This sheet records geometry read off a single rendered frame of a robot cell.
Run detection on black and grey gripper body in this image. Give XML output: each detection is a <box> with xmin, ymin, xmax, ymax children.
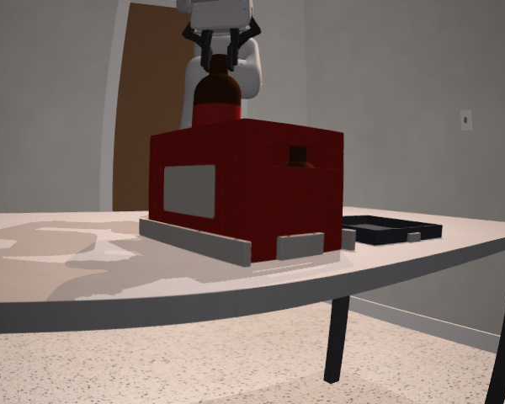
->
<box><xmin>190</xmin><ymin>0</ymin><xmax>253</xmax><ymax>36</ymax></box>

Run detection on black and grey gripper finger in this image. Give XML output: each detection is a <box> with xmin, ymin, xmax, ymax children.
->
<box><xmin>226</xmin><ymin>16</ymin><xmax>261</xmax><ymax>72</ymax></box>
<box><xmin>182</xmin><ymin>22</ymin><xmax>213</xmax><ymax>72</ymax></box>

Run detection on brown glass bottle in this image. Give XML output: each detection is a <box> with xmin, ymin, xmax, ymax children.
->
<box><xmin>192</xmin><ymin>54</ymin><xmax>242</xmax><ymax>127</ymax></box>

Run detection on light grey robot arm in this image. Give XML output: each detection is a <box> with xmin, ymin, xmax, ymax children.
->
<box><xmin>176</xmin><ymin>0</ymin><xmax>262</xmax><ymax>130</ymax></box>

